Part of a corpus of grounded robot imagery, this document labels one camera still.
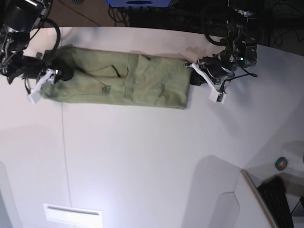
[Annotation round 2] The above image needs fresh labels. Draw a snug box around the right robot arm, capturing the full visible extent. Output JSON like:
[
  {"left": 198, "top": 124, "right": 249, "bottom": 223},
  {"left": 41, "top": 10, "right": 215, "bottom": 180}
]
[{"left": 0, "top": 0, "right": 74, "bottom": 84}]

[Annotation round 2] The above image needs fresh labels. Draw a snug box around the white label plate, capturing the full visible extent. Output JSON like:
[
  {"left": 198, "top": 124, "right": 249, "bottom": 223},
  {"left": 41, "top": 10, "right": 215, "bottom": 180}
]
[{"left": 43, "top": 204, "right": 103, "bottom": 228}]

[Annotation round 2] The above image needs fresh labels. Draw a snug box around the green t-shirt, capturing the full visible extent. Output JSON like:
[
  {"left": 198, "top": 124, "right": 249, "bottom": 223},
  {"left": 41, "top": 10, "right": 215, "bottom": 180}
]
[{"left": 40, "top": 46, "right": 192, "bottom": 109}]

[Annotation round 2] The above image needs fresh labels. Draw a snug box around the blue box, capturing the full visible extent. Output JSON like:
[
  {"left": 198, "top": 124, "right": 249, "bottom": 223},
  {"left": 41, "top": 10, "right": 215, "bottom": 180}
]
[{"left": 106, "top": 0, "right": 178, "bottom": 7}]

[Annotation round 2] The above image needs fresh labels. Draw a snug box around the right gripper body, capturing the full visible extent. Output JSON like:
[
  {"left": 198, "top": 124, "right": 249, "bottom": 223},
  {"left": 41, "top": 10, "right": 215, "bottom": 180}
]
[{"left": 6, "top": 56, "right": 48, "bottom": 83}]

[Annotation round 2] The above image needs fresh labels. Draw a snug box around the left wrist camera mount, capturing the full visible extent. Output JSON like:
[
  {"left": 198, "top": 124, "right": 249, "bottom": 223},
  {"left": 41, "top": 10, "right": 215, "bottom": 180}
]
[{"left": 185, "top": 61, "right": 235, "bottom": 104}]

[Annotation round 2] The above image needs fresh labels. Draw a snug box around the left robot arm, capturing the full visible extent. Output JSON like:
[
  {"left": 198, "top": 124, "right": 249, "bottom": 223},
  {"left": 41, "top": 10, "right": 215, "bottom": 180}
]
[{"left": 197, "top": 0, "right": 259, "bottom": 85}]

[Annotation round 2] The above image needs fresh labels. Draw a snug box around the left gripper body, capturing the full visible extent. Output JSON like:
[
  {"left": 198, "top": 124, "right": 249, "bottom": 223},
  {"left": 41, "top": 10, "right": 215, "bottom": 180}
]
[{"left": 198, "top": 57, "right": 234, "bottom": 82}]

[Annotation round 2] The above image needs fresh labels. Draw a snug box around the black keyboard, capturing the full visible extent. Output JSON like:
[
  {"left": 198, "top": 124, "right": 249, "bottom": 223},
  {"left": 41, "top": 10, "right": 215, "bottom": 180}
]
[{"left": 257, "top": 176, "right": 294, "bottom": 228}]

